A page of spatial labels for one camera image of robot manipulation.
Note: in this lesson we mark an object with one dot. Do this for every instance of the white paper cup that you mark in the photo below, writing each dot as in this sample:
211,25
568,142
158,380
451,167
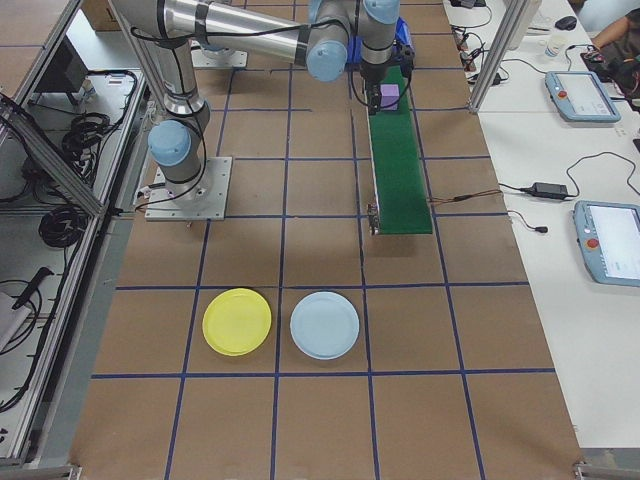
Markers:
554,47

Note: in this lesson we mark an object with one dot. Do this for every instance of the yellow round plate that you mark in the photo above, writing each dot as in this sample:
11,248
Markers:
237,322

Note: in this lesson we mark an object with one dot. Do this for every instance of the metal V-shaped frame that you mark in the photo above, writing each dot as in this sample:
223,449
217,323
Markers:
55,161

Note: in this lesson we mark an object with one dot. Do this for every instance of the green conveyor belt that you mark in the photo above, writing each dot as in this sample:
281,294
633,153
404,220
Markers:
400,165

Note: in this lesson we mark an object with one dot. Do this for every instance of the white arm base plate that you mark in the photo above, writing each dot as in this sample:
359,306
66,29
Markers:
235,59
215,200

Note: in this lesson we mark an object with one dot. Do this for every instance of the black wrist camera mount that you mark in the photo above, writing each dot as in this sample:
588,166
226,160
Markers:
405,60

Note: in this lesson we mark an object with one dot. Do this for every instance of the purple foam block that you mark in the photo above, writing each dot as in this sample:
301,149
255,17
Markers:
391,97

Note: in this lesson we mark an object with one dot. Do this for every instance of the brown cardboard box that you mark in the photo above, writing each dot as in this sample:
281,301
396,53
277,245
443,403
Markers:
97,15

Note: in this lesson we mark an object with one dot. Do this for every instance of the black handheld tool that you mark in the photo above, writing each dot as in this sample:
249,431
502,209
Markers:
32,287

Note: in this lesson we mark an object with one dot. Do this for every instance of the aluminium upright post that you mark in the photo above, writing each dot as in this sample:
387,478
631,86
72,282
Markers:
492,55

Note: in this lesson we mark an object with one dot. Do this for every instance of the black computer mouse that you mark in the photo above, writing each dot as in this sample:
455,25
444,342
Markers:
566,22

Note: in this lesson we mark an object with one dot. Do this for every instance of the blue plastic storage bin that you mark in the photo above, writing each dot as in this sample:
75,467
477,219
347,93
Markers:
405,32

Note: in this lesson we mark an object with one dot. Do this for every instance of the black control box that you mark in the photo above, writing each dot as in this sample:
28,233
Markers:
62,70

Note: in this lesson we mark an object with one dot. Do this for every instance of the light blue round plate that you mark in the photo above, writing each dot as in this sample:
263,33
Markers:
325,325

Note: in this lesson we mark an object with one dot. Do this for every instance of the blue grey teach pendant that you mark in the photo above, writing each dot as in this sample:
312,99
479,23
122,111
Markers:
610,245
582,95

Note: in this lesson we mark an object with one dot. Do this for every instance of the white side table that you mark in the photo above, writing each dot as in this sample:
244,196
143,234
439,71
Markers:
550,325

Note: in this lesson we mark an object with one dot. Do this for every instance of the black power adapter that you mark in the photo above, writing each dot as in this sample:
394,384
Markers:
550,190

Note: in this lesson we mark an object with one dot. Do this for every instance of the person forearm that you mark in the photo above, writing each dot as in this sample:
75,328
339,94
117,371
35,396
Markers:
617,30

